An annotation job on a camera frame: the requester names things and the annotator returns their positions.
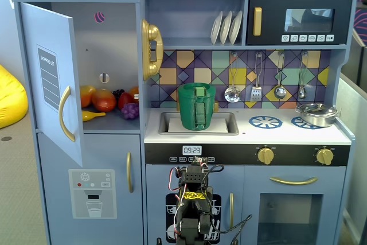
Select blue shopping list cabinet door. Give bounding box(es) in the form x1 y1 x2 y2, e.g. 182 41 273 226
19 1 84 168

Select blue dishwasher door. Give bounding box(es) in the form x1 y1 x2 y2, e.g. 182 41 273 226
146 164 245 245

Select blue water dispenser fridge door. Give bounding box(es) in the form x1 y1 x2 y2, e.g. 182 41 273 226
37 132 143 245

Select blue oven door with window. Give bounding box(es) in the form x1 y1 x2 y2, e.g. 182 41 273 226
244 165 347 245

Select black microwave door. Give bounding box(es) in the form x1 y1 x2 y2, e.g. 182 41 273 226
247 0 352 46

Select green plastic cup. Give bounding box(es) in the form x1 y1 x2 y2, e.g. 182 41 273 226
177 82 216 130

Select blue wooden play kitchen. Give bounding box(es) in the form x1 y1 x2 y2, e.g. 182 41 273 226
13 0 358 245

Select digital clock display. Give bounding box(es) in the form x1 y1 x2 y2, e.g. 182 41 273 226
182 145 202 155

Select metal slotted skimmer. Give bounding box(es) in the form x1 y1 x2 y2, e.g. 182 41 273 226
224 52 241 103

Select grey toy sink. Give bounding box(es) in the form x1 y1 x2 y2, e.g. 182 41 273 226
158 111 240 136

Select purple toy grapes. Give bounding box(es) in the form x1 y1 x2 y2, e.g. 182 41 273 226
121 103 140 120

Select small circuit board module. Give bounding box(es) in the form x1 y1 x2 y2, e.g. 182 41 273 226
191 155 209 166

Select red toy apple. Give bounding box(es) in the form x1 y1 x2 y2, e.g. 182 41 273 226
118 92 135 111

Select gold toy telephone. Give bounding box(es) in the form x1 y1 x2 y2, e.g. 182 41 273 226
140 18 164 81

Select metal slotted spatula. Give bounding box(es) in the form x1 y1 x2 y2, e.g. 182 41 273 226
250 52 263 103

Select red orange toy mango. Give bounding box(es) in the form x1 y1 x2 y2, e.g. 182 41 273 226
91 88 118 113

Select white toy plate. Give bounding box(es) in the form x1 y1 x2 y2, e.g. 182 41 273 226
220 10 233 45
210 10 224 45
229 10 243 45

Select yellow toy banana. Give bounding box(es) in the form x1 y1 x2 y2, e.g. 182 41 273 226
81 110 107 122

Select gold stove knob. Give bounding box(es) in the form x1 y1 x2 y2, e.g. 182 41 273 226
316 147 334 166
257 147 275 165

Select metal ladle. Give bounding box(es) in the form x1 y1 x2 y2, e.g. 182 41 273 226
274 52 287 99

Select orange yellow toy fruit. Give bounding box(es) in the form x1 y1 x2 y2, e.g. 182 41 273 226
80 85 97 108

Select metal spoon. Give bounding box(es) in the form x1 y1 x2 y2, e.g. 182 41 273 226
297 52 309 99

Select steel pot with lid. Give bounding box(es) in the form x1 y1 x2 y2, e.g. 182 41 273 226
295 102 342 128

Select grey partition panel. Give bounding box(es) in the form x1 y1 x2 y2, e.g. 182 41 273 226
335 72 367 245

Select yellow bean bag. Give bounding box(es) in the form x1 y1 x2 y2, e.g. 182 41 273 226
0 64 29 130

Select white and red cable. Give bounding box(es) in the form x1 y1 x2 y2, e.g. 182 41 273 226
167 166 186 243

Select gold fridge door handle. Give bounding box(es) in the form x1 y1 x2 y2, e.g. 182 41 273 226
126 151 134 193

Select gold microwave handle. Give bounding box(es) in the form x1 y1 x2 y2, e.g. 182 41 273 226
253 7 263 36

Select gold dishwasher door handle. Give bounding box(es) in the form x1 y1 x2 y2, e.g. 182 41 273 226
229 192 235 230

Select long gold cabinet door handle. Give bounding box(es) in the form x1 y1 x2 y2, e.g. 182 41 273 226
58 85 76 142

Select black cable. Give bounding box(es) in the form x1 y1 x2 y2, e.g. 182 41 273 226
200 164 253 245

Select gold oven door handle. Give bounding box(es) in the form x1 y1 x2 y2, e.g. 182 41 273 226
269 176 318 185

